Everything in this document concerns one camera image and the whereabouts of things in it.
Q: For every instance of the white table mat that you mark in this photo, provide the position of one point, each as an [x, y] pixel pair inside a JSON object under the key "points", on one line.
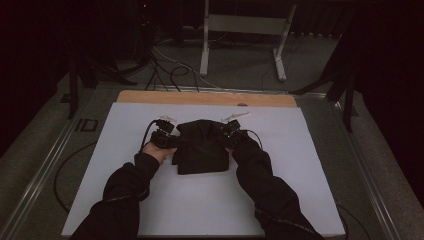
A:
{"points": [[116, 133]]}

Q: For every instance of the long metal floor rail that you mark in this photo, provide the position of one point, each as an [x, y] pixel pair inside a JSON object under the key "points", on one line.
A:
{"points": [[366, 176], [40, 173]]}

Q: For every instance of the person's left hand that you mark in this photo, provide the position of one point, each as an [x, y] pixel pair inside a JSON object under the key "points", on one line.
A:
{"points": [[158, 152]]}

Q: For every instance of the person's right hand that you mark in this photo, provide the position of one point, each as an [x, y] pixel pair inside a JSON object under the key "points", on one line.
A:
{"points": [[229, 150]]}

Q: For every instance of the black shorts with blue print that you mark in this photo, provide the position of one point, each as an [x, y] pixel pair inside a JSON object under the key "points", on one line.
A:
{"points": [[203, 150]]}

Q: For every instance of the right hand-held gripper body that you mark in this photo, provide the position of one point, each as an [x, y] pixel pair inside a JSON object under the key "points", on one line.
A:
{"points": [[236, 135]]}

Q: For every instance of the white metal stand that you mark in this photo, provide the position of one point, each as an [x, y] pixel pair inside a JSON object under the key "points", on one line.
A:
{"points": [[246, 25]]}

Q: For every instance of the short metal floor rail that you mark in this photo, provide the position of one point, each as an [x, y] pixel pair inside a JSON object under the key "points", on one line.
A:
{"points": [[233, 90]]}

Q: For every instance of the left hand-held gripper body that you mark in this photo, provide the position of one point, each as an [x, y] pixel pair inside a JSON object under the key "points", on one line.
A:
{"points": [[161, 136]]}

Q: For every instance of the black metal stand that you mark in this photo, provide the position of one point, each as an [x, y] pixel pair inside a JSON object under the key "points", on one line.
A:
{"points": [[348, 100], [74, 86]]}

